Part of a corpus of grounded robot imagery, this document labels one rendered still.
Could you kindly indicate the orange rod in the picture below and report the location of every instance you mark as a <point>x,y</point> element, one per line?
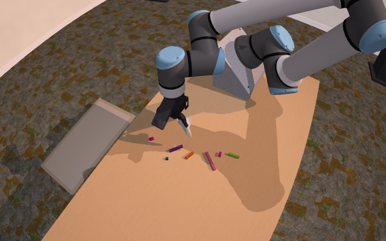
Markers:
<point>189,155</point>

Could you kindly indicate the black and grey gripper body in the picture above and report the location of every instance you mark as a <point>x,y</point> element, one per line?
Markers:
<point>180,105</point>

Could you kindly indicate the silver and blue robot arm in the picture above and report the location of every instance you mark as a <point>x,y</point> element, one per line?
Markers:
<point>363,31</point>

